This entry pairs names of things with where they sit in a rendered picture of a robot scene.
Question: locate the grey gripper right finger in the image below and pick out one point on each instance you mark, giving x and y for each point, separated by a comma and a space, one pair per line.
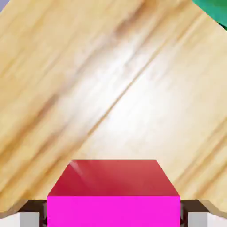
196, 215

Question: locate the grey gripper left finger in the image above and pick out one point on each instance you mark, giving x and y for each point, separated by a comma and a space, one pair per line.
30, 215

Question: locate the small pink cube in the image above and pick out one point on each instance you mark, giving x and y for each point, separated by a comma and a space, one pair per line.
113, 204

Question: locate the large green box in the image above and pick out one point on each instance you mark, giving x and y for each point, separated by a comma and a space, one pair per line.
215, 9

